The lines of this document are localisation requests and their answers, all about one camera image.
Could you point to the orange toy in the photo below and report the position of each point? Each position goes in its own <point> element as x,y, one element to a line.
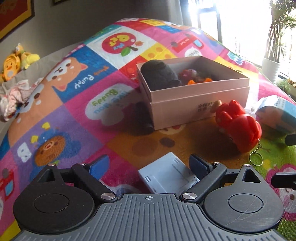
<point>198,81</point>

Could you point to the colourful cartoon play mat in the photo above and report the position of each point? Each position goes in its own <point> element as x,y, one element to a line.
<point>81,134</point>

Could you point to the yellow duck plush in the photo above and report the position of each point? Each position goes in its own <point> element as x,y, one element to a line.
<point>29,58</point>

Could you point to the white plastic case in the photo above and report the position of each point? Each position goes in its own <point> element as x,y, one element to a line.
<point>164,176</point>

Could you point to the small potted plant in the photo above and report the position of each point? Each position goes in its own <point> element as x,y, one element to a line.
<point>285,85</point>

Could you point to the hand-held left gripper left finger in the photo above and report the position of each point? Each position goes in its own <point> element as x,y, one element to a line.
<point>99,166</point>

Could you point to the large framed wall picture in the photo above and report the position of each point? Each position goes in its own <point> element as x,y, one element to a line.
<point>13,14</point>

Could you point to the orange tiger plush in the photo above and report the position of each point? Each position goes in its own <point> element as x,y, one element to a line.
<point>10,69</point>

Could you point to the dark window frame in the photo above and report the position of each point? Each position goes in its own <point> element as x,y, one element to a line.
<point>218,23</point>

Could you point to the green potted plant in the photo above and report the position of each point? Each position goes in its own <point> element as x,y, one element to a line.
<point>281,20</point>

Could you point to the pink pig toy figure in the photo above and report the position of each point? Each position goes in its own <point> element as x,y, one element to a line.
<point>187,74</point>

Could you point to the pink cardboard box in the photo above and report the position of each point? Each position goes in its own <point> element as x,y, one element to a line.
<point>185,111</point>

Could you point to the blue wipes packet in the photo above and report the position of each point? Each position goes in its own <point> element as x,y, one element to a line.
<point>275,113</point>

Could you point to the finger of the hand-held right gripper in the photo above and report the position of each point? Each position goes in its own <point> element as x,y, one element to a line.
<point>291,139</point>
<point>284,180</point>

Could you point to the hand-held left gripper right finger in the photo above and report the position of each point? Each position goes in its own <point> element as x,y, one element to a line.
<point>198,165</point>

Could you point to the crumpled white pink cloth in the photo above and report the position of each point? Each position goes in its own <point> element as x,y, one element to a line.
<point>16,97</point>

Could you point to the black plush toy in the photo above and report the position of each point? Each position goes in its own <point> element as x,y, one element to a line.
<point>159,75</point>

